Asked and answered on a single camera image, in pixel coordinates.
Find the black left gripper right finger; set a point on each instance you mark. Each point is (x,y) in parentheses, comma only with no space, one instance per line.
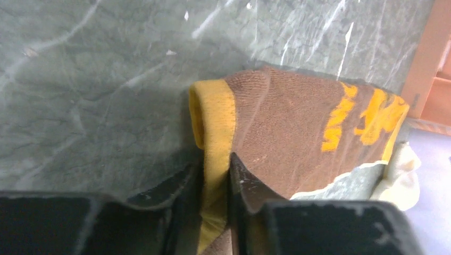
(263,222)

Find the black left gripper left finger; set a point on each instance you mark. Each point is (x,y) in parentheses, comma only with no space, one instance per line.
(162,220)

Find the yellow brown bear towel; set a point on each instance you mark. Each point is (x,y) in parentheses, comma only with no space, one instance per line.
(296,133)

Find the white crumpled towel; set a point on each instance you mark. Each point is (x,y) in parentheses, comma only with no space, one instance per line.
(400,182)

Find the orange plastic file organizer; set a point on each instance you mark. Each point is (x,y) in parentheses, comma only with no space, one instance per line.
(427,86)

